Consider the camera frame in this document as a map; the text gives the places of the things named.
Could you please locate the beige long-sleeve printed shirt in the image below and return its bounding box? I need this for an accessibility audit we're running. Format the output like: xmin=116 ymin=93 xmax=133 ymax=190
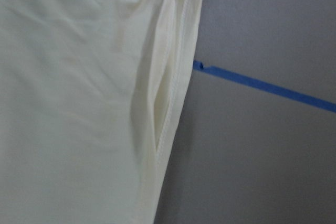
xmin=1 ymin=0 xmax=202 ymax=223

